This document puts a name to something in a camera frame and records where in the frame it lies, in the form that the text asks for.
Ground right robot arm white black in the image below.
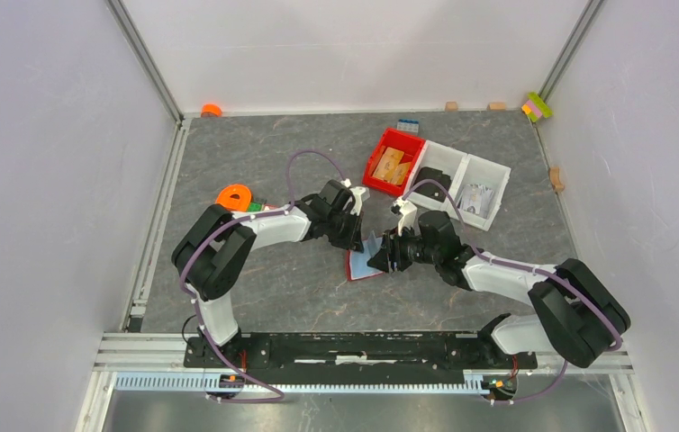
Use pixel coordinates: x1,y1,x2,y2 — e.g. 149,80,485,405
367,211,630,368

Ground red plastic bin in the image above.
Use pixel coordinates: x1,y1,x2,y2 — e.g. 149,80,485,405
362,128,425,196

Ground red leather card holder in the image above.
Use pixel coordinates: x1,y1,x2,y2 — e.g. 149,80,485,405
346,231,383,282

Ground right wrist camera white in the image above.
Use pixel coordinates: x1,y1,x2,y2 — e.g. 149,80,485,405
391,197,418,237

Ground blue white small block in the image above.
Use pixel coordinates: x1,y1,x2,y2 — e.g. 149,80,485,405
396,119,420,135

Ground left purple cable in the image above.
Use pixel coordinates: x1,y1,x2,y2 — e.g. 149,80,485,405
178,148,349,404

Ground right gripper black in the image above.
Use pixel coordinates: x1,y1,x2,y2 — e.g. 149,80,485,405
367,221,440,275

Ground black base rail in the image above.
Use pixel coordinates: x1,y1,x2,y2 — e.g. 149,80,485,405
183,331,538,371

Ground white divided plastic bin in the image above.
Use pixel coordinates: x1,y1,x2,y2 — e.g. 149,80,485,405
404,140,512,231

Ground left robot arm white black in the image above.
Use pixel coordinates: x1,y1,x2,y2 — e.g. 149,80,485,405
171,180,369,367

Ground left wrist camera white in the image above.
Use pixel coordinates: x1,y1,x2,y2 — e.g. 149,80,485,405
341,178,370,216

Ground wooden piece right edge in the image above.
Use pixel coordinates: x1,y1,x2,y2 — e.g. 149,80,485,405
548,166,566,194

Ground grey slotted cable duct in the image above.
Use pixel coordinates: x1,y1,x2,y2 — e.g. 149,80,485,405
113,370,487,395

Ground silver cards in white bin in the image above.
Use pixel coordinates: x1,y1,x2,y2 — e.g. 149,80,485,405
458,184,494,219

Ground colourful toy brick stack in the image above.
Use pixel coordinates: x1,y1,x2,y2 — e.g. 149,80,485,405
521,92,554,123

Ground small orange cap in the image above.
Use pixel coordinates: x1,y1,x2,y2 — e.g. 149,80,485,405
200,103,222,118

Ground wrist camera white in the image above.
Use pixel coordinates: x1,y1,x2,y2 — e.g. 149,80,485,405
341,178,370,216
391,197,418,237

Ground black cards in white bin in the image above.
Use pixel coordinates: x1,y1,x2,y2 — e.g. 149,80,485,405
412,166,452,203

